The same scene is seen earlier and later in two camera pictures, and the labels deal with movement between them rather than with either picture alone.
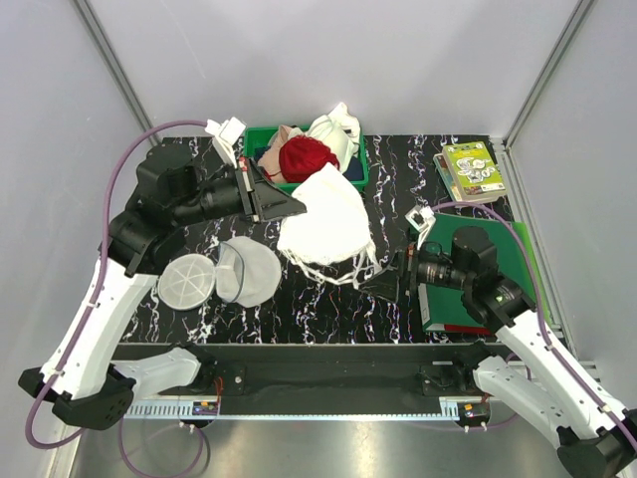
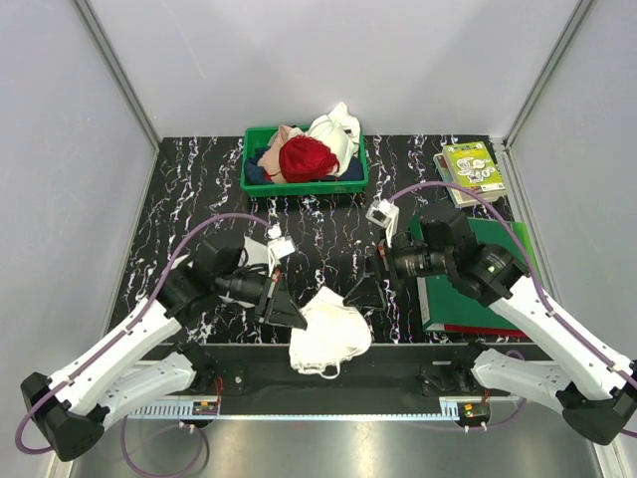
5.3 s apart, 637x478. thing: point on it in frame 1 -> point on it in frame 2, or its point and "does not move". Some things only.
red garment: x=302 y=156 does not move
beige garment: x=269 y=162 does not move
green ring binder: x=443 y=307 does not move
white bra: x=330 y=240 -> x=335 y=332
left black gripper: x=275 y=203 -> x=283 y=309
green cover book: x=475 y=170 does not move
